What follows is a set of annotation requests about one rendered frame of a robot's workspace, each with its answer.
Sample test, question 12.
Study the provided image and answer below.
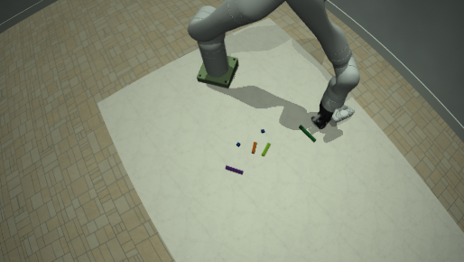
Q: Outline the purple rod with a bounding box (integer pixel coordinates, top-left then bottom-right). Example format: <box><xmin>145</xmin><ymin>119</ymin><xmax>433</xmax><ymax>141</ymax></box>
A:
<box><xmin>225</xmin><ymin>165</ymin><xmax>243</xmax><ymax>174</ymax></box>

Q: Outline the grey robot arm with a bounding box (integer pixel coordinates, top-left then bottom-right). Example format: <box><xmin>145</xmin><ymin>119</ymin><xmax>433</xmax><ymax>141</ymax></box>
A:
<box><xmin>188</xmin><ymin>0</ymin><xmax>360</xmax><ymax>123</ymax></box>

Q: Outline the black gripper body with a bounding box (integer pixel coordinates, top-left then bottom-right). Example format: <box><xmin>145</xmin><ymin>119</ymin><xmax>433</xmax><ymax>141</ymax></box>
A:
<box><xmin>318</xmin><ymin>102</ymin><xmax>333</xmax><ymax>120</ymax></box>

